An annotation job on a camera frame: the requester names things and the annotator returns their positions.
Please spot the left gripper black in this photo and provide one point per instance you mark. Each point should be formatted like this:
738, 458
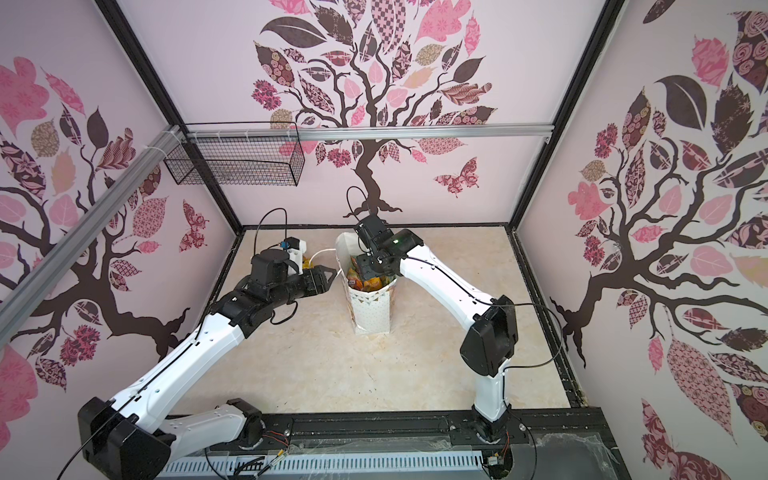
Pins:
316, 279

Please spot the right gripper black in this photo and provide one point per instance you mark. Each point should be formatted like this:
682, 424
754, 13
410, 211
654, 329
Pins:
366, 267

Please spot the yellow mango candy bag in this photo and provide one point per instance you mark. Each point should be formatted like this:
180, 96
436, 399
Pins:
367, 286

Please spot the white patterned paper bag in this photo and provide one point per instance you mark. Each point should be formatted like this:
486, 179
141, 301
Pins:
370, 313

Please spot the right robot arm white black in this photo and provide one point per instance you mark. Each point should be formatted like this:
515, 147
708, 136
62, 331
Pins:
490, 324

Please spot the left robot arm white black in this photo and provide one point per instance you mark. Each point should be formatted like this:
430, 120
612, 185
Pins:
131, 436

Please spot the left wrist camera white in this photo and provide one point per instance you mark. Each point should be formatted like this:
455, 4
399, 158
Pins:
296, 249

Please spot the black wire basket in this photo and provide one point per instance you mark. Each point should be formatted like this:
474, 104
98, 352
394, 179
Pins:
260, 153

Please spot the aluminium rail back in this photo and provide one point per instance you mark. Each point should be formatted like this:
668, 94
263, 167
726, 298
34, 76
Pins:
420, 132

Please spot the aluminium rail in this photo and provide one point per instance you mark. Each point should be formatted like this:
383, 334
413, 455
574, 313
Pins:
420, 132
25, 298

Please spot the aluminium rail left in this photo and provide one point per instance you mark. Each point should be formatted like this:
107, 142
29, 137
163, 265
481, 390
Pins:
25, 298

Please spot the white slotted cable duct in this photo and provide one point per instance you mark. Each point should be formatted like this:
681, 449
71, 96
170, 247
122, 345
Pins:
390, 465

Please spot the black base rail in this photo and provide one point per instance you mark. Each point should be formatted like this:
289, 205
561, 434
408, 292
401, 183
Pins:
460, 428

